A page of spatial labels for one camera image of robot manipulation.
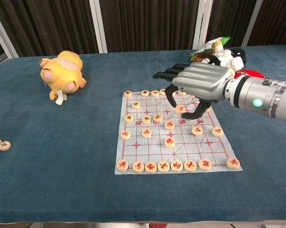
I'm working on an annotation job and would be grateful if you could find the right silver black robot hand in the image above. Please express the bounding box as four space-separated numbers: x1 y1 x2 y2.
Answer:
152 63 235 120

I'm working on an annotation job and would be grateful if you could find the Chinese chess board sheet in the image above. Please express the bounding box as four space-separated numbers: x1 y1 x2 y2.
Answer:
114 91 243 176

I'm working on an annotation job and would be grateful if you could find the green snack bag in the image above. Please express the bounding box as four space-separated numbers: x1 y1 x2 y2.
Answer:
189 35 231 63

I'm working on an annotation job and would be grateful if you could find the black white plush doll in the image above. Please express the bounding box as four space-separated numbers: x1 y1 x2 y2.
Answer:
205 47 248 72

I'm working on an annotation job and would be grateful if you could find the red round disc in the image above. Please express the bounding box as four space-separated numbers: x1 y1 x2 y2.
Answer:
234 68 264 80

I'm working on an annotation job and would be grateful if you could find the dark ribbed partition panel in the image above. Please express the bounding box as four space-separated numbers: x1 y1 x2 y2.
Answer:
248 0 286 47
100 0 203 53
0 0 98 57
205 0 252 48

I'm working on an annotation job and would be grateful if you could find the yellow plush toy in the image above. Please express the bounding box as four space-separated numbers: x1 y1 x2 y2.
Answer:
39 49 87 106

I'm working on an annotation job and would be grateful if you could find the blue felt table cover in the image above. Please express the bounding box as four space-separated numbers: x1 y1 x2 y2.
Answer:
0 44 286 223

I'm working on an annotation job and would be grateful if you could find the white partition frame post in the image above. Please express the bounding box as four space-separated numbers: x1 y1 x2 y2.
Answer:
89 0 108 53
0 10 19 59
192 0 212 49
241 0 261 47

